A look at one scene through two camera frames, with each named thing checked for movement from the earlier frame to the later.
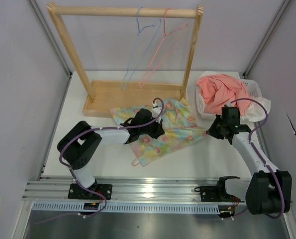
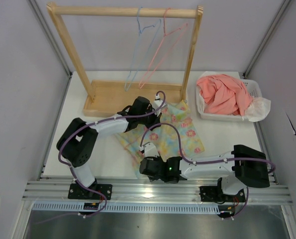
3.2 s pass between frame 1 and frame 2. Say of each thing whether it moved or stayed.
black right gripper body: moved
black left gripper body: moved
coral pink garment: stayed
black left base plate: stayed
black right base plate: stayed
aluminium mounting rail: stayed
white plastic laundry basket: stayed
